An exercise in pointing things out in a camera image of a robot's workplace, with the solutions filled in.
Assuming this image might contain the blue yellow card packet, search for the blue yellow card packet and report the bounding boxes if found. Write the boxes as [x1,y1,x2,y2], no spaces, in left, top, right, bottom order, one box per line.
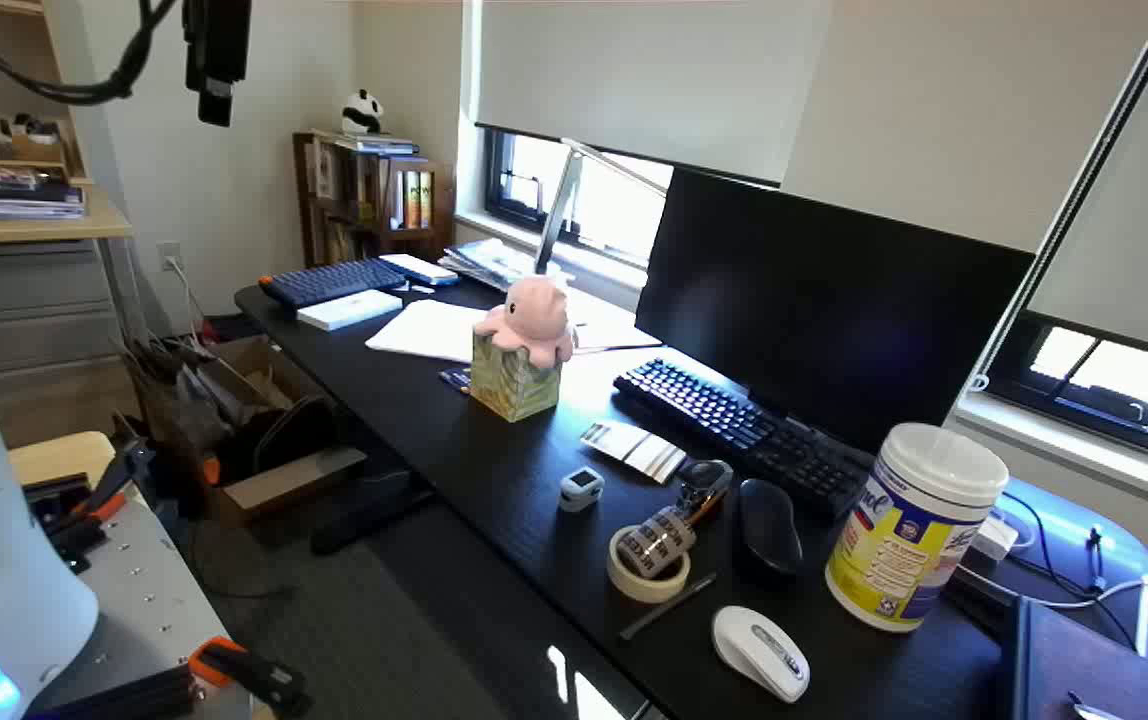
[438,366,472,393]

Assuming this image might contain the pink octopus plush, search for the pink octopus plush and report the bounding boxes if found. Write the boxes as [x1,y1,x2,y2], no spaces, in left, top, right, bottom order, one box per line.
[472,274,573,366]

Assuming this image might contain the cardboard box with tools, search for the cardboard box with tools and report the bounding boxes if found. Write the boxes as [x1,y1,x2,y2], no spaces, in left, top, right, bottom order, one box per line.
[126,336,365,516]

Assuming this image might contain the dark blue notebook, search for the dark blue notebook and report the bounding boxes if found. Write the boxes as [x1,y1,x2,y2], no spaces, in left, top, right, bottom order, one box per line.
[259,258,406,310]

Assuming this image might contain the white book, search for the white book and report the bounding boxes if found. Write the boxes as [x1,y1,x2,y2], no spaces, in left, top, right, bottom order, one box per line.
[298,288,406,333]

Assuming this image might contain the white wipes canister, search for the white wipes canister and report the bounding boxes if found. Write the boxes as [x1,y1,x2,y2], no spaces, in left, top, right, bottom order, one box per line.
[826,424,1009,632]

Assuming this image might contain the blue bag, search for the blue bag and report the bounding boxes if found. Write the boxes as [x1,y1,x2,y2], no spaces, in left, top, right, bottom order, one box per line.
[996,478,1148,657]

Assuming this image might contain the wooden bookshelf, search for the wooden bookshelf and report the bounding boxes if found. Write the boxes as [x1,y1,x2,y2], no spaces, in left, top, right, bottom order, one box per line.
[292,132,451,267]

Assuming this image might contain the stack of papers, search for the stack of papers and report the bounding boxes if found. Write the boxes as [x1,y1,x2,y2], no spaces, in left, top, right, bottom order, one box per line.
[439,236,538,291]

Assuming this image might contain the black computer monitor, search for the black computer monitor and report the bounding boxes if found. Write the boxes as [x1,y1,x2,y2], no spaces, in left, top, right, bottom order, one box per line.
[638,169,1034,451]

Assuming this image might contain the black glasses case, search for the black glasses case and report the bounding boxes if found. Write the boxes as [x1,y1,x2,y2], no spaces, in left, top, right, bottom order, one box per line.
[731,478,809,581]

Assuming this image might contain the white computer mouse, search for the white computer mouse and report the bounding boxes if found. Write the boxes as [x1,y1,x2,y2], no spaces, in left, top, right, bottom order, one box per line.
[713,602,812,702]

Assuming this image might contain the small white blue device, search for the small white blue device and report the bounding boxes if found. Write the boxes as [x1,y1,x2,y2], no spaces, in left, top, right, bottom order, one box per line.
[561,466,603,511]

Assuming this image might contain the black pen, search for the black pen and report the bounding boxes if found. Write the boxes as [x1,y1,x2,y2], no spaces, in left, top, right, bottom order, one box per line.
[617,572,721,645]

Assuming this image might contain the panda plush toy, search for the panda plush toy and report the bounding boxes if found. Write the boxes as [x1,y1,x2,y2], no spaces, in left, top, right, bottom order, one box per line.
[339,88,386,134]

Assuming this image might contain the yellow green tissue box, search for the yellow green tissue box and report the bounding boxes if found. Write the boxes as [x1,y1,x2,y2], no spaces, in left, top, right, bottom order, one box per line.
[468,336,561,424]

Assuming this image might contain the white paper sheet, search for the white paper sheet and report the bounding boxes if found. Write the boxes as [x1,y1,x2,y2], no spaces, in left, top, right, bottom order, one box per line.
[367,300,486,363]

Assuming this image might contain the white striped card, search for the white striped card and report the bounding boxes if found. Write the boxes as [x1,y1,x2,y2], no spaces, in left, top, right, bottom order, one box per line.
[580,420,688,483]

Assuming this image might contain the beige masking tape roll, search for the beige masking tape roll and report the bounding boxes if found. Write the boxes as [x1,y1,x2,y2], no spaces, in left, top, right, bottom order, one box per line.
[609,522,697,602]

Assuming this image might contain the black keyboard blue keys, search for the black keyboard blue keys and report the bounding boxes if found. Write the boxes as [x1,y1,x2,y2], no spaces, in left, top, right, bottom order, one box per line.
[617,359,869,519]

